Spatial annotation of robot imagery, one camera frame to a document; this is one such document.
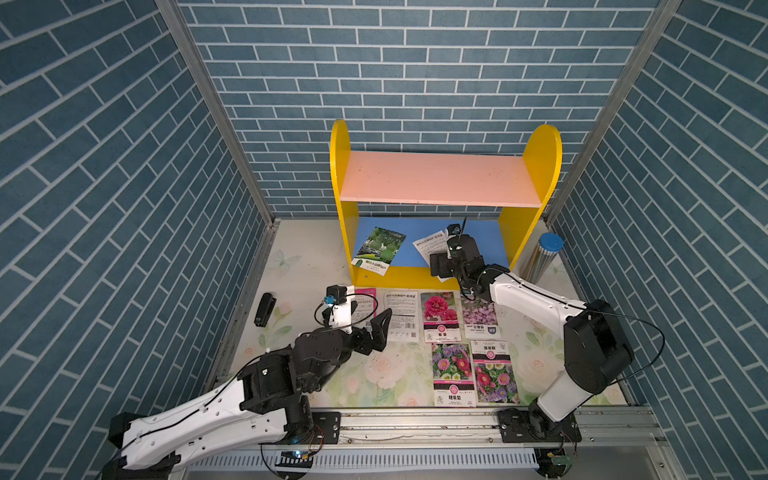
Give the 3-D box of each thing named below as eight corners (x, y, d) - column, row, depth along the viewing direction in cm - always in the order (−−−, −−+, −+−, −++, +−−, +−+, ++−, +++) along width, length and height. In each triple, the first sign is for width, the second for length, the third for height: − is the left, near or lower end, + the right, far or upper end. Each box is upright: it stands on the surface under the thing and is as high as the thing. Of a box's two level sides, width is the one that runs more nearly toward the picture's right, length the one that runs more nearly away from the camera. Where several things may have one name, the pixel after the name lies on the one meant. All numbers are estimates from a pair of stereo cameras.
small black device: (257, 326, 93) (253, 321, 91) (266, 298, 100) (262, 292, 97) (268, 326, 93) (264, 321, 91) (276, 298, 100) (273, 292, 97)
